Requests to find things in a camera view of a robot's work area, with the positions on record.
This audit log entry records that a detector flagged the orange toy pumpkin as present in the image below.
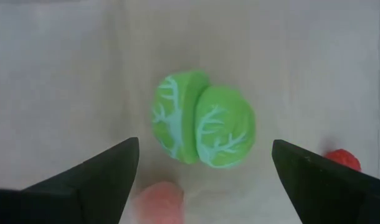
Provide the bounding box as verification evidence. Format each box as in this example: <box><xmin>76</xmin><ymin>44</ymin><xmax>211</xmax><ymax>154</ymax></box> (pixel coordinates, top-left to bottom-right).
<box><xmin>135</xmin><ymin>181</ymin><xmax>184</xmax><ymax>224</ymax></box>

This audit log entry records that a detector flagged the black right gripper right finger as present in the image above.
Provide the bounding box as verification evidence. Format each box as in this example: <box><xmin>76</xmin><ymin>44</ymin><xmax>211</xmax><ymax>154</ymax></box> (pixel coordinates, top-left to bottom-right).
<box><xmin>272</xmin><ymin>139</ymin><xmax>380</xmax><ymax>224</ymax></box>

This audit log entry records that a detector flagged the green toy cabbage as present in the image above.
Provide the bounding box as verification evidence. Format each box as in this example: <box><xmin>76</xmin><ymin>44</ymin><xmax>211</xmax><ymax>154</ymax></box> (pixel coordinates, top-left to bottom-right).
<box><xmin>151</xmin><ymin>70</ymin><xmax>257</xmax><ymax>170</ymax></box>

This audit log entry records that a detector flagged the pink cloth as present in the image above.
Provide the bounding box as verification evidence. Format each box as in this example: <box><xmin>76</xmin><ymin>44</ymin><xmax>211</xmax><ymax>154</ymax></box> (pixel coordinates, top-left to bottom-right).
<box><xmin>0</xmin><ymin>0</ymin><xmax>380</xmax><ymax>224</ymax></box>

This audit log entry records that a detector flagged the red textured toy berry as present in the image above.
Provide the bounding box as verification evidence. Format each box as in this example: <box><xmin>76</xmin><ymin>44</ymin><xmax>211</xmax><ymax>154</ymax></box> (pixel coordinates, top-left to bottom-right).
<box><xmin>324</xmin><ymin>148</ymin><xmax>362</xmax><ymax>172</ymax></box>

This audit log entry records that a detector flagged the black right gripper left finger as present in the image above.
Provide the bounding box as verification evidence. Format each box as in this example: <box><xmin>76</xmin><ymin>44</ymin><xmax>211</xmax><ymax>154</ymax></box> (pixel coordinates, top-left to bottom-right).
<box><xmin>0</xmin><ymin>136</ymin><xmax>140</xmax><ymax>224</ymax></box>

